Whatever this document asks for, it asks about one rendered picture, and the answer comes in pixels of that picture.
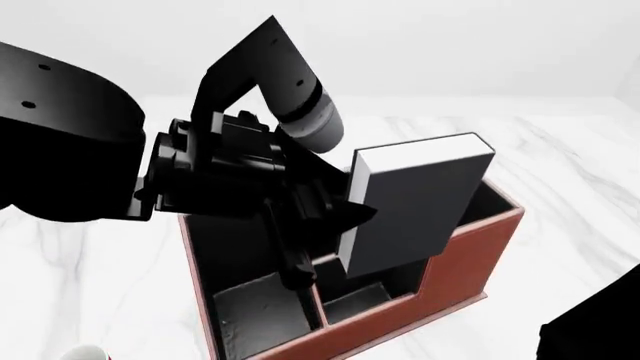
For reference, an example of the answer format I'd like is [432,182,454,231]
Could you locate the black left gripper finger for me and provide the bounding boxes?
[322,201,379,237]
[287,146,352,202]

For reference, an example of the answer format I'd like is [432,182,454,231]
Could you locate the dark grey book white pages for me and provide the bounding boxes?
[335,132,497,279]

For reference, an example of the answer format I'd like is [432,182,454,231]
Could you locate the red-brown leather caddy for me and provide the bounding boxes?
[178,177,526,360]

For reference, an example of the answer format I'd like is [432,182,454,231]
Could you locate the white cup red print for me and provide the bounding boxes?
[58,344,114,360]

